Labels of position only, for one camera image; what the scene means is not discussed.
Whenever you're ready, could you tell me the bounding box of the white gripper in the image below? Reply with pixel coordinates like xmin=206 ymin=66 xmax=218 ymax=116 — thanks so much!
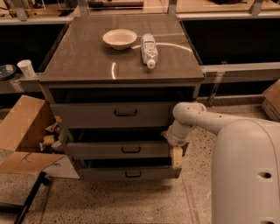
xmin=161 ymin=120 xmax=195 ymax=170

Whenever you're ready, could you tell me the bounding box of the grey drawer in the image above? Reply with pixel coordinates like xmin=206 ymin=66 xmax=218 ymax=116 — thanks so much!
xmin=51 ymin=102 xmax=175 ymax=129
xmin=67 ymin=140 xmax=172 ymax=160
xmin=78 ymin=166 xmax=181 ymax=182

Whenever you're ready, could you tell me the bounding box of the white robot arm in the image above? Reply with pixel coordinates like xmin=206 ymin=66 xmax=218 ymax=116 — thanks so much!
xmin=163 ymin=102 xmax=280 ymax=224

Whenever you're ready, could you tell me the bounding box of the grey top drawer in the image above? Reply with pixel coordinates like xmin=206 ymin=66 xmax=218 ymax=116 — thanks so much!
xmin=51 ymin=102 xmax=175 ymax=129

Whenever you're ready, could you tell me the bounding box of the grey bottom drawer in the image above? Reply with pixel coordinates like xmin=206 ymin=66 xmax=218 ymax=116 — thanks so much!
xmin=78 ymin=166 xmax=181 ymax=182

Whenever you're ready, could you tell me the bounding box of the grey drawer cabinet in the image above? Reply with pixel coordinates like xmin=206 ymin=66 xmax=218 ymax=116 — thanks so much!
xmin=40 ymin=15 xmax=205 ymax=173

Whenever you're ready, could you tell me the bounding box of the open cardboard box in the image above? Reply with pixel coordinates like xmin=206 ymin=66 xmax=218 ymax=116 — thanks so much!
xmin=0 ymin=95 xmax=63 ymax=174

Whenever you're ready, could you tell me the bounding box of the clear plastic bottle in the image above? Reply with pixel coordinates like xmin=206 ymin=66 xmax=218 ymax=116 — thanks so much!
xmin=141 ymin=33 xmax=158 ymax=69

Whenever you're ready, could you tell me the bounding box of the cardboard box at right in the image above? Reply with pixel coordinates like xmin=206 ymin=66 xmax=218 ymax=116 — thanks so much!
xmin=262 ymin=79 xmax=280 ymax=122

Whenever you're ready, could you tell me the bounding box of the white ceramic bowl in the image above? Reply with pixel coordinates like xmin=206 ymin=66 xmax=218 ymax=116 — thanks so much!
xmin=102 ymin=29 xmax=137 ymax=50

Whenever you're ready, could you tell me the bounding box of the black metal stand leg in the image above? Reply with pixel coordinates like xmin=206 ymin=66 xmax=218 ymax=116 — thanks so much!
xmin=0 ymin=171 xmax=51 ymax=224

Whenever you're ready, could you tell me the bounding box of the white paper cup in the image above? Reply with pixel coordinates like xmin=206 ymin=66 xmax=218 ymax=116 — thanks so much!
xmin=17 ymin=59 xmax=36 ymax=78

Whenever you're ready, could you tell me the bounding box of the dark round dish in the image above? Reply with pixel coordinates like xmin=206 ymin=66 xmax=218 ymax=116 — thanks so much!
xmin=0 ymin=65 xmax=17 ymax=81

